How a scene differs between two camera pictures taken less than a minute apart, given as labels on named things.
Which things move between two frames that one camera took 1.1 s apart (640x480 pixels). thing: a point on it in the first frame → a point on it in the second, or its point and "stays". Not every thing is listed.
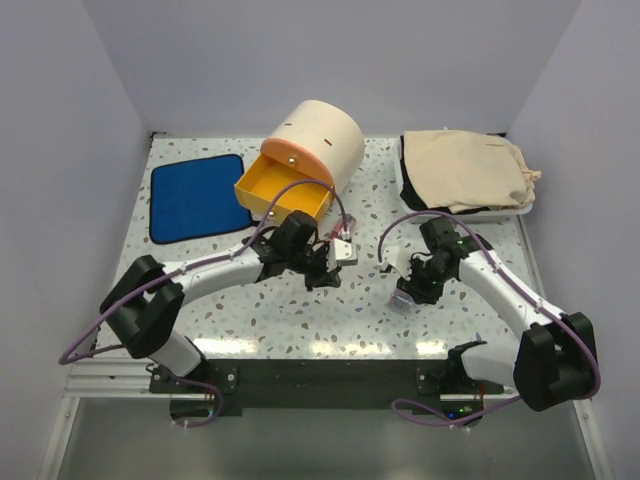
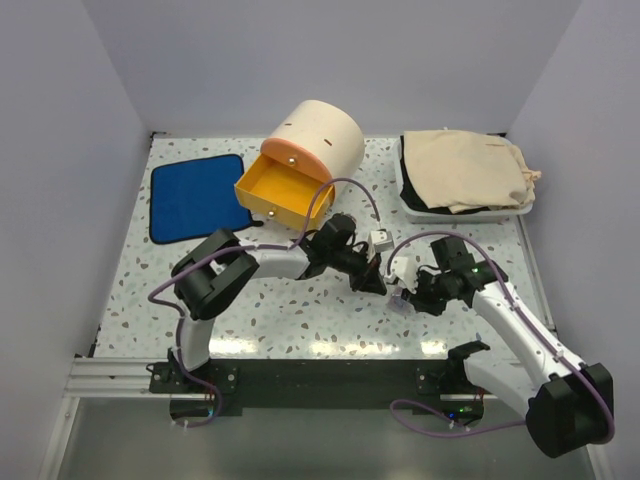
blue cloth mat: x=196 y=198 stays
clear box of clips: x=400 y=302 stays
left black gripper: x=323 y=278 → x=367 y=278
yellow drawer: x=260 y=186 stays
